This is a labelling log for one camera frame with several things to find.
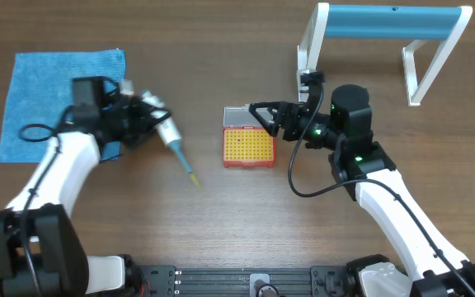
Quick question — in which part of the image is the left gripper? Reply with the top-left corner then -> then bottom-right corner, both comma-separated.
104,95 -> 173,149

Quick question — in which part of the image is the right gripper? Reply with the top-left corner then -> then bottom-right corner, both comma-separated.
247,101 -> 317,143

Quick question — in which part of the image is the white pipette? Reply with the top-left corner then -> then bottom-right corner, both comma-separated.
139,90 -> 204,191

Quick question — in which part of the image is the red and yellow tip box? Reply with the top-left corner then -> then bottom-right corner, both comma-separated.
222,105 -> 277,169

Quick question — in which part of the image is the blue cloth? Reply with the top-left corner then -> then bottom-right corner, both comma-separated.
0,49 -> 127,164

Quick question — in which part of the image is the white and blue stand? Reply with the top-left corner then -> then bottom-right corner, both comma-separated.
296,2 -> 474,107

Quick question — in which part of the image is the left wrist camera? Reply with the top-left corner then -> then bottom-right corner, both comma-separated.
118,79 -> 136,97

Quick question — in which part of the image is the black cable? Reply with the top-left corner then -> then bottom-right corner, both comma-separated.
287,88 -> 360,199
17,105 -> 76,144

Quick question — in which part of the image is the mounting rail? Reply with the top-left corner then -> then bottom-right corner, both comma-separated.
138,266 -> 355,297

